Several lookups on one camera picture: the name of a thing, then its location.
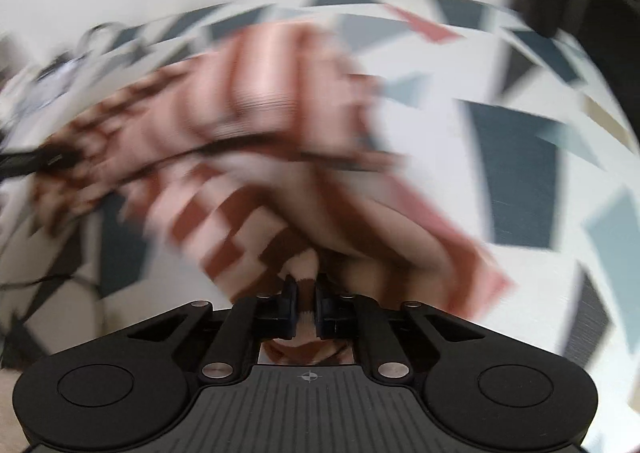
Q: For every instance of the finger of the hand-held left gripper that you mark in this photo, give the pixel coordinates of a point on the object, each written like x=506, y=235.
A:
x=35, y=162

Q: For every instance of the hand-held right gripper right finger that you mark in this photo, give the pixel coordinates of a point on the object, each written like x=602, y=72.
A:
x=321, y=308

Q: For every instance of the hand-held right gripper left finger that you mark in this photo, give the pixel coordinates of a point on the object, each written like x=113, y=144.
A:
x=292, y=308

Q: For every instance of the brown pink striped sweater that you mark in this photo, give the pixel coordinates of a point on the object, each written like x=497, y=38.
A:
x=280, y=98

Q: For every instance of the black cabinet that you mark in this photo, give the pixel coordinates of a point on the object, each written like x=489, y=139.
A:
x=615, y=28

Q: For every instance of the geometric printed sheet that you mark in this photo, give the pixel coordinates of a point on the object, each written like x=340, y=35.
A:
x=515, y=168

